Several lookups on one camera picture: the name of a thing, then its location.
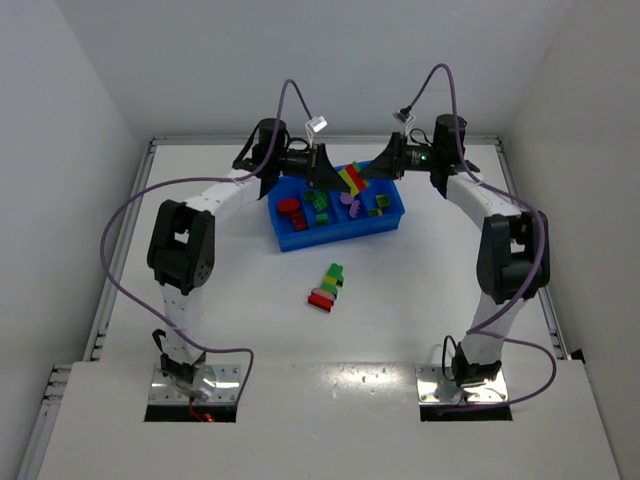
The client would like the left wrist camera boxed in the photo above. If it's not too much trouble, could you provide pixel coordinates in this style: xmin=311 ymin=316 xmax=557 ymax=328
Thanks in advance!
xmin=305 ymin=116 xmax=328 ymax=144

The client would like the green lego plate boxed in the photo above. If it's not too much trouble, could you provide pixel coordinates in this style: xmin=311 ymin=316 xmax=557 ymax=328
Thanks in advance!
xmin=315 ymin=214 xmax=330 ymax=227

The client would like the red green striped lego stack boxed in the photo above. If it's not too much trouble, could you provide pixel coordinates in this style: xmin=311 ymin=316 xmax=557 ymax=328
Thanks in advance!
xmin=338 ymin=162 xmax=370 ymax=197

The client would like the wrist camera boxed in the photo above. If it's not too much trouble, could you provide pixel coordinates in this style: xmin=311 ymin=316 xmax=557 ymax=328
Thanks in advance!
xmin=393 ymin=105 xmax=415 ymax=135
xmin=305 ymin=116 xmax=328 ymax=144

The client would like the round red lego brick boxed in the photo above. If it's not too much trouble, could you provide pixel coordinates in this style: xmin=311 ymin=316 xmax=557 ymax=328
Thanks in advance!
xmin=276 ymin=198 xmax=301 ymax=217

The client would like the blue divided plastic bin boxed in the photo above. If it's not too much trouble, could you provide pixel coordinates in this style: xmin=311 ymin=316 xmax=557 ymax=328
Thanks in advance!
xmin=267 ymin=177 xmax=405 ymax=252

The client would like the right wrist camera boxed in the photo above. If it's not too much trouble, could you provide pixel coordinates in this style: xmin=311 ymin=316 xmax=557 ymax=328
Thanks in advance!
xmin=393 ymin=105 xmax=415 ymax=135

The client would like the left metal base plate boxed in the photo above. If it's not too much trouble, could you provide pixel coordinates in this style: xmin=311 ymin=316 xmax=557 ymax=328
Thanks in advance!
xmin=148 ymin=364 xmax=242 ymax=406

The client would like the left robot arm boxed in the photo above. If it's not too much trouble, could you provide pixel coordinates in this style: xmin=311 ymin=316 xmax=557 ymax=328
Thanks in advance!
xmin=147 ymin=116 xmax=348 ymax=390

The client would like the metal base plate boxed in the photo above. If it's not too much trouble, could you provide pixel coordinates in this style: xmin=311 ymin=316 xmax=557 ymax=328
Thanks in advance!
xmin=415 ymin=364 xmax=509 ymax=407
xmin=148 ymin=364 xmax=242 ymax=406

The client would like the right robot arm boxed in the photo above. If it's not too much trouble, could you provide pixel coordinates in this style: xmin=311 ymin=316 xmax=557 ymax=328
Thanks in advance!
xmin=361 ymin=114 xmax=550 ymax=387

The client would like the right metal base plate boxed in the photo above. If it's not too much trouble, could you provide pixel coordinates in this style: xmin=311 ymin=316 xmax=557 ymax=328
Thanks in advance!
xmin=415 ymin=364 xmax=509 ymax=407

